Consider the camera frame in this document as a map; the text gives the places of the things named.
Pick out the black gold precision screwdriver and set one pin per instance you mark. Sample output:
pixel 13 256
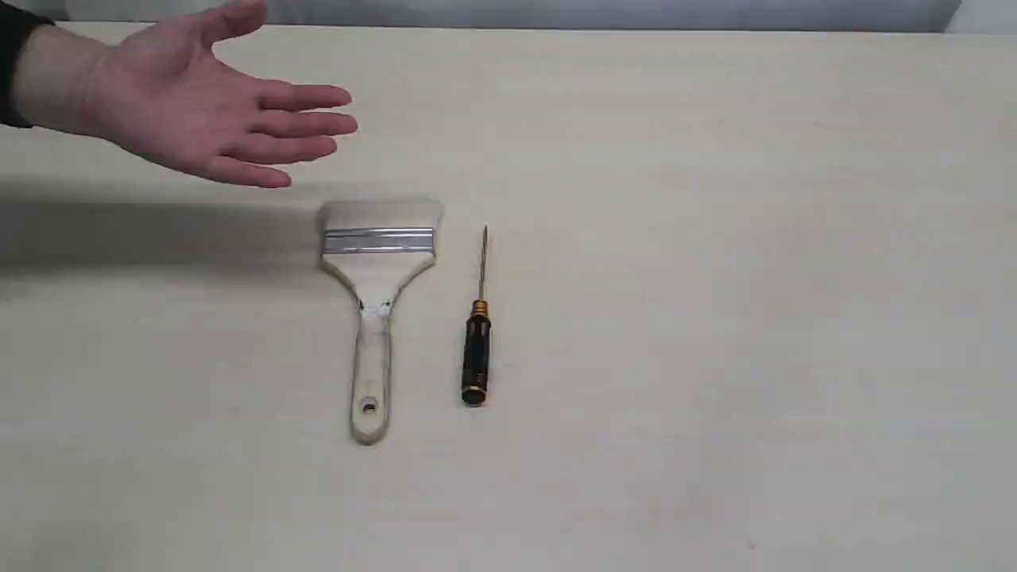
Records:
pixel 476 354

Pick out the forearm with black sleeve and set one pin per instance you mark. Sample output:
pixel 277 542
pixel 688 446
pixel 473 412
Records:
pixel 47 75

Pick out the bare open human hand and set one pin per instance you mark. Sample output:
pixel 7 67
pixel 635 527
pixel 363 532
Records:
pixel 163 95

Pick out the wide wooden paint brush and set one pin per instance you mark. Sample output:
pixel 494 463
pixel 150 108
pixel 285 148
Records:
pixel 375 248

